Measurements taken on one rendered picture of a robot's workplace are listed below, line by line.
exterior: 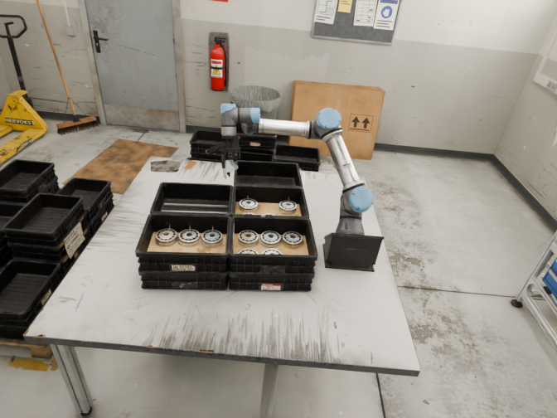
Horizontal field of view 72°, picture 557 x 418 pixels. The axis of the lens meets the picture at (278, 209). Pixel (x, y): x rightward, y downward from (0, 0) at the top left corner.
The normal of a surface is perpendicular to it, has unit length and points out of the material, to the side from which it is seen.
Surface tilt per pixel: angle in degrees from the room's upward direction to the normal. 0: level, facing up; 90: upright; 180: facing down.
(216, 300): 0
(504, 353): 0
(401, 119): 90
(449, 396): 0
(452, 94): 90
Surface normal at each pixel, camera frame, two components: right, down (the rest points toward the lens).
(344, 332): 0.08, -0.83
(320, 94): -0.04, 0.44
